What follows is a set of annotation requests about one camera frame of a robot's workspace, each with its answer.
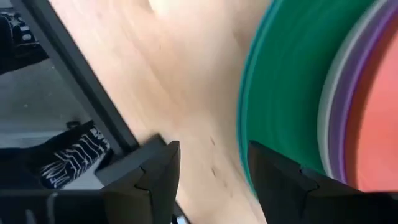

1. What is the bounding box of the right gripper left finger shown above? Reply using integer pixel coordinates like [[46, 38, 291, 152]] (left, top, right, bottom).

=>
[[99, 139, 182, 224]]

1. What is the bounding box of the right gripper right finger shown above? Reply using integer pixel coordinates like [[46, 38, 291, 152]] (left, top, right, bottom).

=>
[[247, 139, 398, 224]]

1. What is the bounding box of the cream plastic plate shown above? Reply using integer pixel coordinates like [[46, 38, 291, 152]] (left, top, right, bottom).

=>
[[316, 0, 388, 183]]

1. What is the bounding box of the purple plastic plate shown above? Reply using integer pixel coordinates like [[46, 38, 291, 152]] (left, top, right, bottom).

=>
[[328, 0, 398, 186]]

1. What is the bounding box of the dark green plastic plate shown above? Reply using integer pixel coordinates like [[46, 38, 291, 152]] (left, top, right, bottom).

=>
[[238, 0, 382, 195]]

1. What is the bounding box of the orange plastic plate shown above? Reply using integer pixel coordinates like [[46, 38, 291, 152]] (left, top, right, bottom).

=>
[[344, 29, 398, 193]]

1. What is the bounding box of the black white patterned cloth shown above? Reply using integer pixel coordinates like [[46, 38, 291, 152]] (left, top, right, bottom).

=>
[[40, 120, 112, 190]]

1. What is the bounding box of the person's patterned black shoe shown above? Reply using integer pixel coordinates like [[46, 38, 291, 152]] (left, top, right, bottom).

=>
[[0, 11, 50, 75]]

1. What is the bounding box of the black aluminium table frame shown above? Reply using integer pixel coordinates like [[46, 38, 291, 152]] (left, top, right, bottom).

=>
[[12, 0, 169, 187]]

